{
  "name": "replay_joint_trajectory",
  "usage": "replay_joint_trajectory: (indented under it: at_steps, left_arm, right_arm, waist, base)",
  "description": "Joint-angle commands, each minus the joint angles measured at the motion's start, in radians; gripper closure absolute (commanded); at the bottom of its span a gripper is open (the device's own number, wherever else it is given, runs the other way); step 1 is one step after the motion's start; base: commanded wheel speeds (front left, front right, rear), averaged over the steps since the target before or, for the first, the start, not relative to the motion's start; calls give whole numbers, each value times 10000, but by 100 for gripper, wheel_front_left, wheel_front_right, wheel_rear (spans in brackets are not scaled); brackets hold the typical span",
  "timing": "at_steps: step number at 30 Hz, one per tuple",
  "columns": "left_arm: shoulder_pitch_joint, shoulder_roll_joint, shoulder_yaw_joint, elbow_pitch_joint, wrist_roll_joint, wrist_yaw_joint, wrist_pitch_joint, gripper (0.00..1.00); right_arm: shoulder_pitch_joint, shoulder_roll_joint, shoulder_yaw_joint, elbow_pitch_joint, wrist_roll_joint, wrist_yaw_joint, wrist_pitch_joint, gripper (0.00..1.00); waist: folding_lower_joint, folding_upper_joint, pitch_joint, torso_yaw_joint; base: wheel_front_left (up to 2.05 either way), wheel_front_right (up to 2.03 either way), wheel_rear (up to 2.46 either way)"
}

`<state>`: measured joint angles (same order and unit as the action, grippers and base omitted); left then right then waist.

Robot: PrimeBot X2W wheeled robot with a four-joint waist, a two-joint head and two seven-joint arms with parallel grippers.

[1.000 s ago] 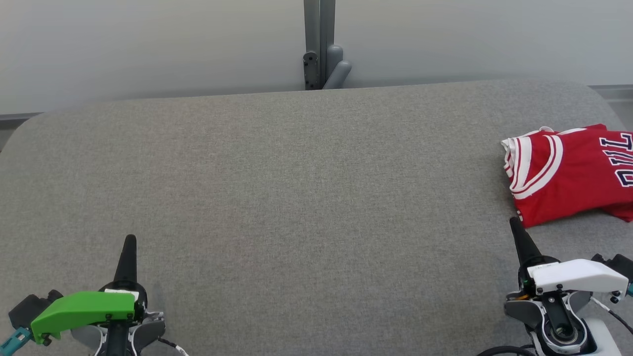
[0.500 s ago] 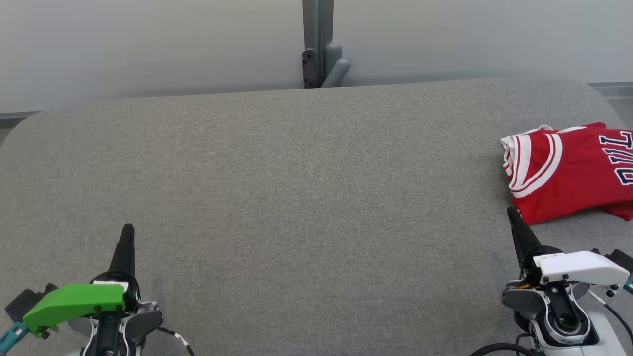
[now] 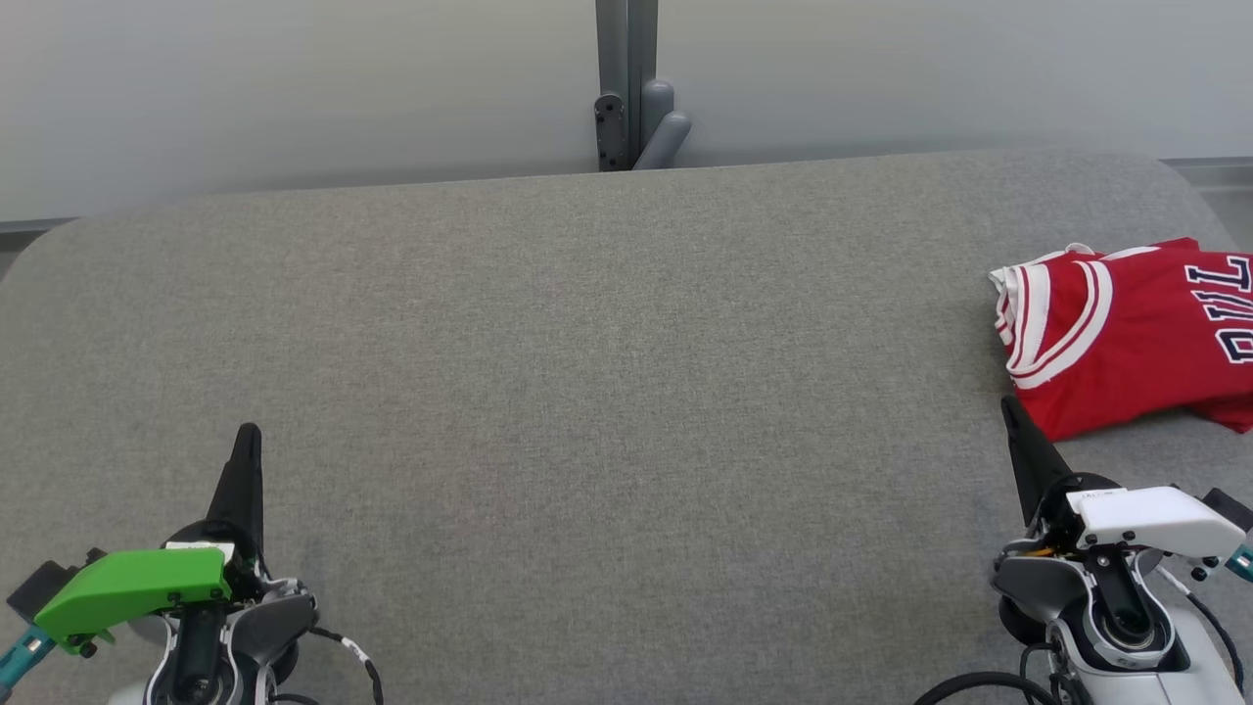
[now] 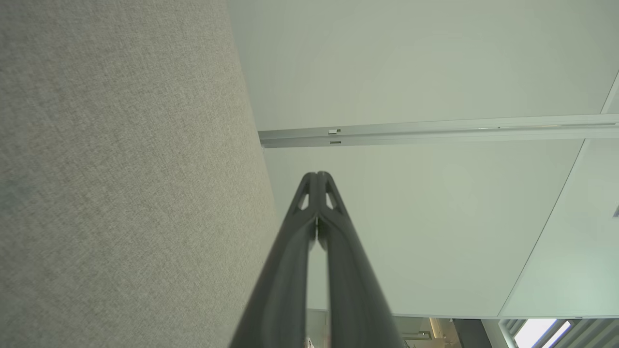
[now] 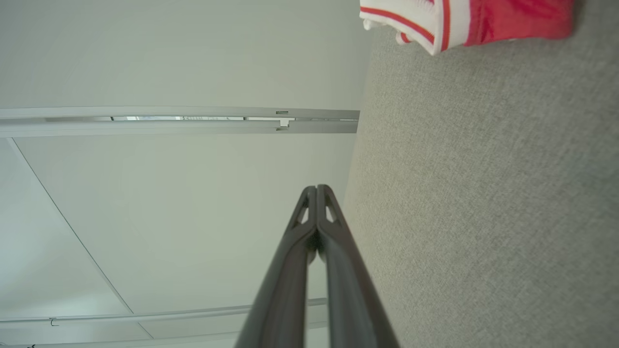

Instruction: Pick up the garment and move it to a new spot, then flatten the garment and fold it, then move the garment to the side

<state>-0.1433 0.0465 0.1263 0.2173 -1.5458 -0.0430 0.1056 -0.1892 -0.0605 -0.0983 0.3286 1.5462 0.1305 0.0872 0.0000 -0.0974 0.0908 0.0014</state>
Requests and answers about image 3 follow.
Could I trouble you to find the teal-plug left camera cable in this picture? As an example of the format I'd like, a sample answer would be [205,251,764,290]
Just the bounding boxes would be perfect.
[0,627,58,691]

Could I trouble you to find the black cable with white tags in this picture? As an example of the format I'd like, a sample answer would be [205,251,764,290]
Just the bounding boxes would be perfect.
[311,627,386,705]

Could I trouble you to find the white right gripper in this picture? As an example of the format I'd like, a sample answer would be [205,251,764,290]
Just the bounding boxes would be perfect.
[999,395,1249,564]

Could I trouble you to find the red basketball jersey white trim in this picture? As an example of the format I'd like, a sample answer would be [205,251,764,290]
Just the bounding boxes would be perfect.
[989,237,1253,444]

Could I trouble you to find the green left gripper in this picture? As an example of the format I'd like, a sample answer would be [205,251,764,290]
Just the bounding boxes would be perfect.
[32,422,269,659]

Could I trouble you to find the grey fabric sofa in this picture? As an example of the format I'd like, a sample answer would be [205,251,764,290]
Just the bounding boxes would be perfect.
[0,147,1253,705]

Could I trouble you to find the grey metal post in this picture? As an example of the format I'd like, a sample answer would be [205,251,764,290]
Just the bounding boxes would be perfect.
[593,0,693,172]

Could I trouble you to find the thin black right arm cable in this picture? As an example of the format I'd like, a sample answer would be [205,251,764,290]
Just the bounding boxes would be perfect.
[1155,566,1249,691]

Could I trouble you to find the thick black looped cable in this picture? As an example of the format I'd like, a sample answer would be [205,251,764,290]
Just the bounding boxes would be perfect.
[912,641,1068,705]

